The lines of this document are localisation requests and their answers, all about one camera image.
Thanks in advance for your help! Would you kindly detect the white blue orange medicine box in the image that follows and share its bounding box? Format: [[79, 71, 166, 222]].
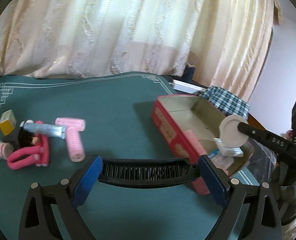
[[214, 138, 243, 158]]

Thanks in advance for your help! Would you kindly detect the pink foam bendy roller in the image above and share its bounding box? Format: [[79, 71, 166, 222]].
[[7, 134, 50, 170]]

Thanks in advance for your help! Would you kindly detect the silver blue tube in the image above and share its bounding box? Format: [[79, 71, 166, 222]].
[[23, 122, 66, 139]]

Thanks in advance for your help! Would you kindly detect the small pink hair roller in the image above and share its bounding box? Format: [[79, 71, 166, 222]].
[[55, 118, 86, 132]]

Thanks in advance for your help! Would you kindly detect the black hair comb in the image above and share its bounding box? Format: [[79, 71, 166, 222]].
[[98, 158, 200, 189]]

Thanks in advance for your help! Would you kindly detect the white blue printed packet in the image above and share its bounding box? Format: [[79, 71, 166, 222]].
[[208, 152, 234, 174]]

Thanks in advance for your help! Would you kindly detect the black dome cap object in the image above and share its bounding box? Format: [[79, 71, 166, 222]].
[[1, 127, 40, 150]]

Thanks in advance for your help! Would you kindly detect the gloved right hand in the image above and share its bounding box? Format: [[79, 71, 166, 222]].
[[270, 180, 296, 225]]

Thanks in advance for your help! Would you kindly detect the blue plaid folded cloth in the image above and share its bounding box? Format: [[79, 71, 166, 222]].
[[201, 86, 250, 119]]

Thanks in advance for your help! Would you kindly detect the green table mat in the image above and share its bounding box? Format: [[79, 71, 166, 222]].
[[0, 73, 222, 239]]

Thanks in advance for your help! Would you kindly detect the yellow small box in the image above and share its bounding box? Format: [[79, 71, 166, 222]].
[[0, 109, 16, 135]]

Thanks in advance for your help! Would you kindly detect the dark blue thread spool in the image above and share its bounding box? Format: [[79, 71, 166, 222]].
[[182, 63, 196, 82]]

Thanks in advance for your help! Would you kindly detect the white power strip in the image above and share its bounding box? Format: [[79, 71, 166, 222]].
[[171, 80, 207, 94]]

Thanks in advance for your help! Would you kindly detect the beige patterned curtain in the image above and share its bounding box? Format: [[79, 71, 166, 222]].
[[0, 0, 282, 100]]

